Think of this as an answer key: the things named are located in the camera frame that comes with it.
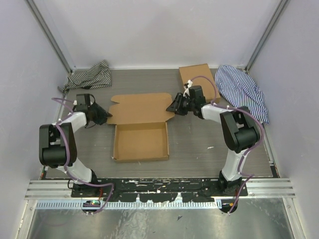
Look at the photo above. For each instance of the aluminium rail frame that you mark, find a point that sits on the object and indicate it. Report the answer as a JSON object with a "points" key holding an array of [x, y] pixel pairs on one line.
{"points": [[256, 188]]}

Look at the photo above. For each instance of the blue white striped cloth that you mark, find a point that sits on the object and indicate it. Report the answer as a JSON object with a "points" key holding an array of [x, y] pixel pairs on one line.
{"points": [[239, 89]]}

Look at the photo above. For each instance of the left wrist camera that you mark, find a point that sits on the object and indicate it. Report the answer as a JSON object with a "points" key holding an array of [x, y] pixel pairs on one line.
{"points": [[83, 102]]}

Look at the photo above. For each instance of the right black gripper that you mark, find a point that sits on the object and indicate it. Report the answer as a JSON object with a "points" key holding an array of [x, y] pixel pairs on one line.
{"points": [[176, 105]]}

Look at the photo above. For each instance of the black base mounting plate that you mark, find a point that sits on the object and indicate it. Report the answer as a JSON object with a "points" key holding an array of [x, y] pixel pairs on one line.
{"points": [[157, 190]]}

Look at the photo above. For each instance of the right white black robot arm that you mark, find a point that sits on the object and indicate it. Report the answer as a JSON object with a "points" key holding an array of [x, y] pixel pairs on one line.
{"points": [[239, 128]]}

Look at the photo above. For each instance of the folded brown cardboard box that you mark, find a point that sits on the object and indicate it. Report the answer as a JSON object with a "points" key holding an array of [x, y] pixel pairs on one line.
{"points": [[201, 75]]}

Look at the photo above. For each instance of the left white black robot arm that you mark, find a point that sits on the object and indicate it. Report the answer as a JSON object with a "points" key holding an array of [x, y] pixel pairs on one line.
{"points": [[57, 144]]}

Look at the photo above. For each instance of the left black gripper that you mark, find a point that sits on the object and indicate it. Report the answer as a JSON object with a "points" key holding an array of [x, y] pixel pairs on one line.
{"points": [[103, 114]]}

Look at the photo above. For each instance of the perforated cable duct strip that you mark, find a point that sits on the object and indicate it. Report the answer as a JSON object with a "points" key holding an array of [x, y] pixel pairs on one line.
{"points": [[83, 205]]}

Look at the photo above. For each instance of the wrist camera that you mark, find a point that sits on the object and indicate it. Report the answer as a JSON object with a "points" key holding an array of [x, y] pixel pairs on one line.
{"points": [[83, 102], [194, 93]]}

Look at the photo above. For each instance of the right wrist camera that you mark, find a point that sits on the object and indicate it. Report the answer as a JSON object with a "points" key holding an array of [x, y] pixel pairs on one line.
{"points": [[194, 93]]}

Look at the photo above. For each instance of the grey striped cloth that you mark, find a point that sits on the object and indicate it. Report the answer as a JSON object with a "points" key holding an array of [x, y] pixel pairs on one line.
{"points": [[98, 76]]}

